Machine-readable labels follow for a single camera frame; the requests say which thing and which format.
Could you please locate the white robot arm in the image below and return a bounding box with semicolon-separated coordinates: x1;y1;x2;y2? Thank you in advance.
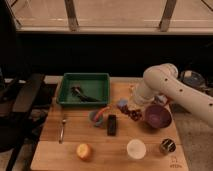
132;63;213;127

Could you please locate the green plastic tray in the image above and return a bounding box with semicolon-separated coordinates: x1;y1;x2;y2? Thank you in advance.
56;73;110;107

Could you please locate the dark utensil in tray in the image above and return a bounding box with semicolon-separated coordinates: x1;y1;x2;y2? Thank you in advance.
71;86;97;102

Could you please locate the blue sponge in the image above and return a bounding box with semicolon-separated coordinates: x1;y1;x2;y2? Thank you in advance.
116;99;128;108

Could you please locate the orange pink stick toy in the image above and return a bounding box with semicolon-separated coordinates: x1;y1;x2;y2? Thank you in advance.
93;106;110;122

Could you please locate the black rectangular block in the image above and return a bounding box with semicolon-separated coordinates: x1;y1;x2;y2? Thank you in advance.
107;115;117;136

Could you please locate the purple bowl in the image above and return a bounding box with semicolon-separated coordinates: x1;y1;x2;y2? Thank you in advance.
144;105;172;129

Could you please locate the orange fruit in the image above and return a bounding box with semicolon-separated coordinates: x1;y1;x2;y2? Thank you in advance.
76;143;92;161

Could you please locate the white round cup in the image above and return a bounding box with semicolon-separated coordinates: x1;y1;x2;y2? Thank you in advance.
126;139;146;160

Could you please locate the black office chair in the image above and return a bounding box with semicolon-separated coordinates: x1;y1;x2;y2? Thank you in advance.
0;0;46;171

